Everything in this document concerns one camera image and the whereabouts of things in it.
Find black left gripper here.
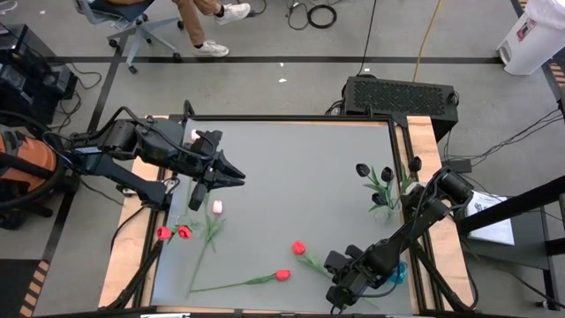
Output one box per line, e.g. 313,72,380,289
179,127,247,193

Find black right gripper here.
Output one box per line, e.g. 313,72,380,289
323,244,381,289

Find blue glass vase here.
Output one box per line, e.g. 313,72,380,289
390,260,410,285

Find clear glass vase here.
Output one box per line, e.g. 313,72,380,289
176,213,207,239
373,201,401,225

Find white sneaker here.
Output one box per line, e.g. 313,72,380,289
215,2,252,26
192,39,230,58

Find white paper booklet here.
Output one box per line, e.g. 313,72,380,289
463,189,516,247

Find black power adapter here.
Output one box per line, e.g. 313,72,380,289
445,158,474,175

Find person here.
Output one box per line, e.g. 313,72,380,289
105,0,252,58

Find black diagonal beam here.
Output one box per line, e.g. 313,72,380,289
456,175,565,238

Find grey side table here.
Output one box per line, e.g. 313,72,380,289
454,187,555,271

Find black perforated computer case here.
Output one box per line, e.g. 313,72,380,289
342,75,460,133

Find orange shop vacuum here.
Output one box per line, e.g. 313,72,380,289
0,110,80,231

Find black electronics rack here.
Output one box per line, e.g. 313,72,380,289
0,22,79,127

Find white bin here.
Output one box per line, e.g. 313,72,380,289
496,0,565,77

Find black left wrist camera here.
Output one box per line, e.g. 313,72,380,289
188,182,208,212

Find coiled black cable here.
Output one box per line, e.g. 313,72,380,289
286,0,339,31

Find long black cable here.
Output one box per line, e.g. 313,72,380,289
356,0,380,77

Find black floor cables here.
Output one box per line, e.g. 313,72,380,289
490,108,565,154

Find yellow cable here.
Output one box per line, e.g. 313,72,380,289
411,0,443,84

